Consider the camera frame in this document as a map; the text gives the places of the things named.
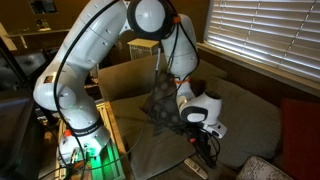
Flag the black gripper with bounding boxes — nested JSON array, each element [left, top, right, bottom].
[[185, 124, 220, 167]]

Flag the grey remote control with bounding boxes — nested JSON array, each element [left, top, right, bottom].
[[184, 158, 208, 180]]

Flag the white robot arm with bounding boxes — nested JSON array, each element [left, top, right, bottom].
[[33, 0, 227, 166]]

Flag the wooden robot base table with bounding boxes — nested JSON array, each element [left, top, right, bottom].
[[57, 103, 127, 180]]

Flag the beige sofa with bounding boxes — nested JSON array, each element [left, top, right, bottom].
[[97, 54, 284, 180]]

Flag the dark patterned cushion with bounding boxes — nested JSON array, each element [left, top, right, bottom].
[[140, 70, 187, 135]]

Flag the white patterned cushion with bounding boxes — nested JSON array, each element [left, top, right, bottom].
[[236, 156, 294, 180]]

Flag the white slatted box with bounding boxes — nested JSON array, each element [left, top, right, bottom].
[[128, 38, 159, 60]]

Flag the red cushion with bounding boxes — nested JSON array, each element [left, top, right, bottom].
[[281, 99, 320, 180]]

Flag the white window blinds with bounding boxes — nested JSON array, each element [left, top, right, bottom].
[[206, 0, 320, 82]]

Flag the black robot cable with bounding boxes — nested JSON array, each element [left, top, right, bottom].
[[39, 0, 201, 180]]

